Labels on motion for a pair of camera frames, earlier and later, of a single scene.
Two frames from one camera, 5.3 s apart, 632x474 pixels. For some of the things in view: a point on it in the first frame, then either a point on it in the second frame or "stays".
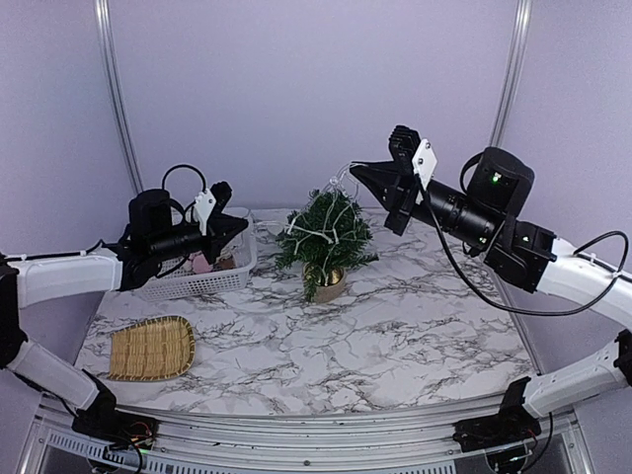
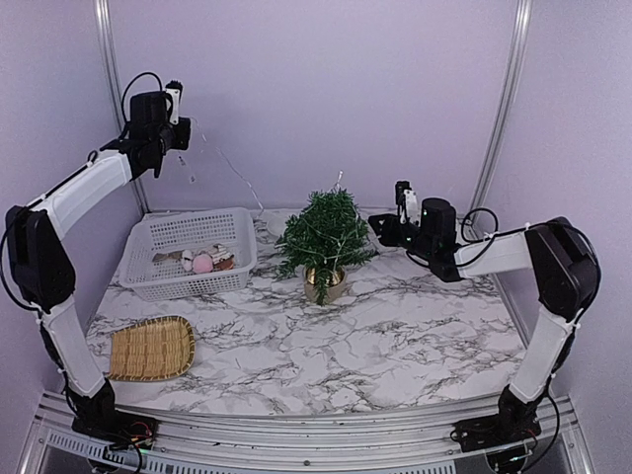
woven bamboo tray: x=152 y=350 stays
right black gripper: x=400 y=197 to x=387 y=233
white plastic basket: x=198 y=276 stays
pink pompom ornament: x=200 y=264 stays
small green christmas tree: x=321 y=238 stays
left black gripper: x=221 y=229 to x=181 y=141
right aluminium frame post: x=508 y=98 stays
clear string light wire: x=330 y=218 to x=230 y=162
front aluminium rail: x=195 y=443 stays
